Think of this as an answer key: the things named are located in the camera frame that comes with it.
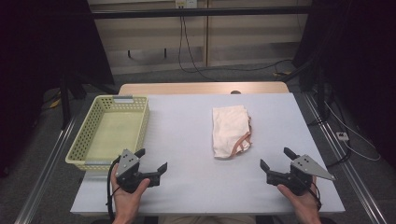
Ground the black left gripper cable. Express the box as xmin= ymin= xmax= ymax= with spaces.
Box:
xmin=105 ymin=156 xmax=122 ymax=224

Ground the pale yellow plastic basket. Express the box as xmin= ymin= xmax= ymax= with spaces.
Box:
xmin=64 ymin=94 xmax=151 ymax=173

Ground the black wall cable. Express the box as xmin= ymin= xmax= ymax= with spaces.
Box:
xmin=181 ymin=15 xmax=219 ymax=82
xmin=177 ymin=7 xmax=295 ymax=76

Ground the beige cabinet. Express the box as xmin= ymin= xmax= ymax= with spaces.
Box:
xmin=86 ymin=0 xmax=313 ymax=77

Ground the white underwear with orange trim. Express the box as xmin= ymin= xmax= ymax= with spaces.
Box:
xmin=211 ymin=104 xmax=254 ymax=160

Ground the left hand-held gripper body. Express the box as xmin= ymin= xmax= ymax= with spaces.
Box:
xmin=115 ymin=148 xmax=162 ymax=194

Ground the white wall socket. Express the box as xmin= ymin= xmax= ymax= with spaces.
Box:
xmin=175 ymin=0 xmax=199 ymax=9

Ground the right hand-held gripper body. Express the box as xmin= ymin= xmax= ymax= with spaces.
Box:
xmin=265 ymin=154 xmax=337 ymax=197

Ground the black tripod stand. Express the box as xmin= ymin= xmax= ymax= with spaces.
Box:
xmin=58 ymin=72 xmax=120 ymax=131

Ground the black floor cable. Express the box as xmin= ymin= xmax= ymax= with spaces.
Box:
xmin=325 ymin=136 xmax=353 ymax=168

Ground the person's left hand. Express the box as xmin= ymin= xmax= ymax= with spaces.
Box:
xmin=110 ymin=163 xmax=151 ymax=220

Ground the black horizontal bar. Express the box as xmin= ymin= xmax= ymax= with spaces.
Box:
xmin=90 ymin=5 xmax=313 ymax=21

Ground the black curtain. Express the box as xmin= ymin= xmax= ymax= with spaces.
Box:
xmin=291 ymin=0 xmax=396 ymax=171
xmin=0 ymin=0 xmax=116 ymax=179

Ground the person's right hand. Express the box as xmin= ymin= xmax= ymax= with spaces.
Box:
xmin=276 ymin=175 xmax=322 ymax=220

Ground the white foam mat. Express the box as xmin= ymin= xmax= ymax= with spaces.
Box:
xmin=69 ymin=91 xmax=347 ymax=217

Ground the white floor cable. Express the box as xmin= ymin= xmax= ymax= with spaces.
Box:
xmin=323 ymin=101 xmax=382 ymax=162

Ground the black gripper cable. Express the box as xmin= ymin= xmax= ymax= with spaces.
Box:
xmin=310 ymin=181 xmax=323 ymax=211
xmin=105 ymin=156 xmax=122 ymax=224

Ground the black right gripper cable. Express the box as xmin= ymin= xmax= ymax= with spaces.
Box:
xmin=310 ymin=181 xmax=323 ymax=211

